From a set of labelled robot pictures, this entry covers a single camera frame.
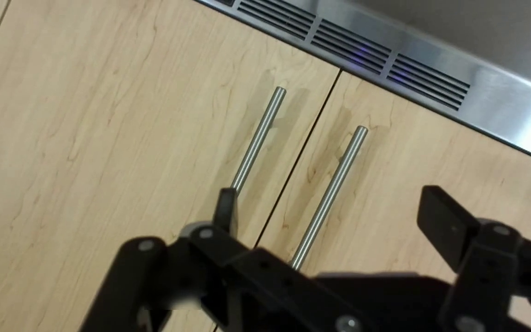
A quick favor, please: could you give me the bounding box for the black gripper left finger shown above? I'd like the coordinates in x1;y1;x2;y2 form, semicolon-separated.
80;186;366;332

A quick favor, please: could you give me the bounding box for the steel bar door handle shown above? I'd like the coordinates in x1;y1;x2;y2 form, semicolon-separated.
290;123;371;272
229;84;290;193

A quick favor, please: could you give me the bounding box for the stainless steel range hood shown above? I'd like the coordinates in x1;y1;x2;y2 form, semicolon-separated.
196;0;531;169

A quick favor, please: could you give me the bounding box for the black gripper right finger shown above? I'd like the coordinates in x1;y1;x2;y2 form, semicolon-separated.
417;182;531;332

